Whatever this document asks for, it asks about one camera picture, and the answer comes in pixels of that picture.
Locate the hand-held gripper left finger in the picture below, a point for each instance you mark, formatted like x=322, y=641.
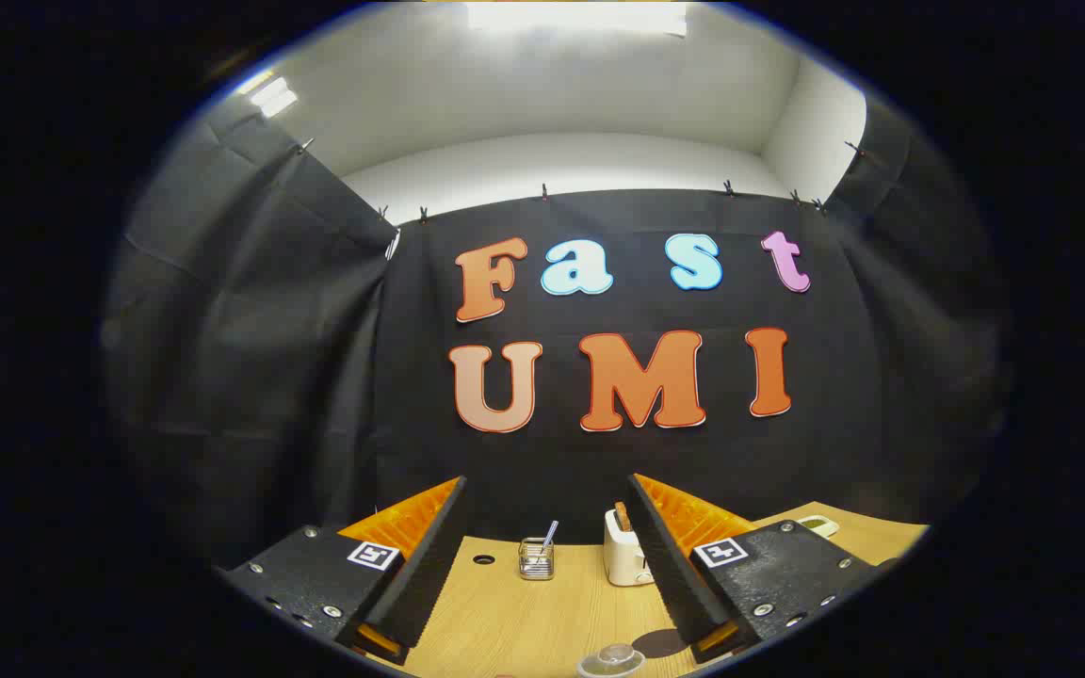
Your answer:
x=429, y=574

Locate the dark round coaster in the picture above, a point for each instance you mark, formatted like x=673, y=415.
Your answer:
x=663, y=642

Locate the wooden table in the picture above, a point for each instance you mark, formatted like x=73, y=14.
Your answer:
x=524, y=621

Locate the divided white dish with beans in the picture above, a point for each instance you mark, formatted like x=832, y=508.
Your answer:
x=816, y=524

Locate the checked straw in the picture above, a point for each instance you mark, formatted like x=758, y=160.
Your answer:
x=550, y=534

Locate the black backdrop cloth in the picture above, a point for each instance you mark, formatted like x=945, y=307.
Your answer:
x=298, y=377

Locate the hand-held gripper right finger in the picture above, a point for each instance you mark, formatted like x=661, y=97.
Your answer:
x=670, y=574

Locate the white toaster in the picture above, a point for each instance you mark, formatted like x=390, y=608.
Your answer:
x=620, y=557

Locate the ceiling light panel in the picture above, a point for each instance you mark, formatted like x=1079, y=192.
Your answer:
x=273, y=96
x=575, y=17

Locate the clear plastic juice bottle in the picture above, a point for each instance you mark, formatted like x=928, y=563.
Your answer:
x=612, y=661

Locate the toast slice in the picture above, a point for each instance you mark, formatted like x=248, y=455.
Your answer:
x=623, y=516

